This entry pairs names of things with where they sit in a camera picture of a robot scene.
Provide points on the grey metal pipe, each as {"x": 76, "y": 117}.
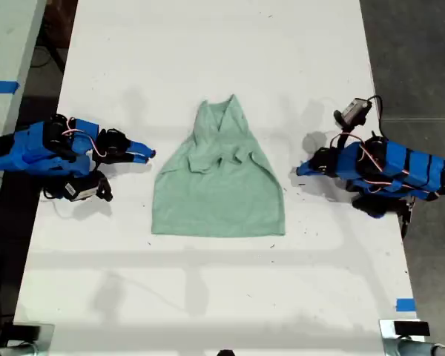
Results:
{"x": 7, "y": 350}
{"x": 411, "y": 348}

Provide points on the white side table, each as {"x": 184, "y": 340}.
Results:
{"x": 3, "y": 44}

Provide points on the metal bracket plate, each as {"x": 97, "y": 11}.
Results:
{"x": 387, "y": 328}
{"x": 46, "y": 333}

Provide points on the short blue tape piece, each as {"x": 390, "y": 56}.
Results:
{"x": 405, "y": 305}

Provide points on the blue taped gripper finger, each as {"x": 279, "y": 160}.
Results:
{"x": 310, "y": 162}
{"x": 307, "y": 171}
{"x": 137, "y": 158}
{"x": 142, "y": 149}

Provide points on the pale green T-shirt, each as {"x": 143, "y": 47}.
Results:
{"x": 215, "y": 196}

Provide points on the gripper camera stalk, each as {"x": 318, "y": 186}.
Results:
{"x": 104, "y": 189}
{"x": 344, "y": 137}

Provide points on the small black round object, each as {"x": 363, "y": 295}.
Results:
{"x": 226, "y": 353}

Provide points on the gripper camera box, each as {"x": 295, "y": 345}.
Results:
{"x": 353, "y": 109}
{"x": 76, "y": 190}

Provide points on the blue and black robot arm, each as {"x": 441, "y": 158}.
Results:
{"x": 404, "y": 167}
{"x": 29, "y": 148}

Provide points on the black table clamp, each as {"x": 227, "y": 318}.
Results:
{"x": 406, "y": 219}

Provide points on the long blue tape strip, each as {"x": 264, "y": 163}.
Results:
{"x": 0, "y": 86}

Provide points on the small black box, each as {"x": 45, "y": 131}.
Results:
{"x": 411, "y": 328}
{"x": 26, "y": 332}

